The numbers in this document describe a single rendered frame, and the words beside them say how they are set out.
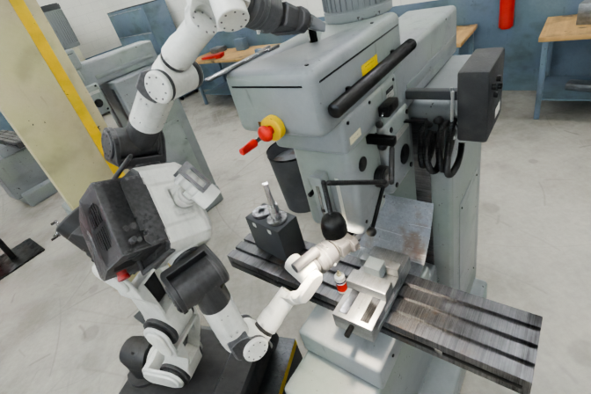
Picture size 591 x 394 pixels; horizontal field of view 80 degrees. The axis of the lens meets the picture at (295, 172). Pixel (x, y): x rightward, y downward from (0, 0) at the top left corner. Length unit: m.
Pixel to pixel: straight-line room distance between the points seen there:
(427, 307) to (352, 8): 1.01
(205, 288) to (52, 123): 1.63
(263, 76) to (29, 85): 1.72
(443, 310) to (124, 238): 1.03
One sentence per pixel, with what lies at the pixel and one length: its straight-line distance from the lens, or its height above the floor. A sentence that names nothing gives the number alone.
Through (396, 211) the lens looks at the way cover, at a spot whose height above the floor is 1.06.
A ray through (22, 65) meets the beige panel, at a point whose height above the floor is 1.94.
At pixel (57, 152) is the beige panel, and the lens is 2.41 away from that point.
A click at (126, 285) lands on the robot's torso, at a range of 1.34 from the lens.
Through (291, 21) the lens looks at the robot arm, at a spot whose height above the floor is 1.96.
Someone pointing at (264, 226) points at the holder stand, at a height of 1.14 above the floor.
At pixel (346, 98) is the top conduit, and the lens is 0.78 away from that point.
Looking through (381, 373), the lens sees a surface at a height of 0.86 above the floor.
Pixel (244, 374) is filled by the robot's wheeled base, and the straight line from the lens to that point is 1.82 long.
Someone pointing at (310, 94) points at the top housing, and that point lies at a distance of 0.74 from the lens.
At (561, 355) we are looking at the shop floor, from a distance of 2.53.
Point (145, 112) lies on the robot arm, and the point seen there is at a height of 1.84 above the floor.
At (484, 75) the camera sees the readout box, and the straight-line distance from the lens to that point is 1.05.
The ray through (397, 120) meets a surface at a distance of 1.16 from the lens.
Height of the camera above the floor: 2.08
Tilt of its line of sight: 31 degrees down
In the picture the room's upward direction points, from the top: 16 degrees counter-clockwise
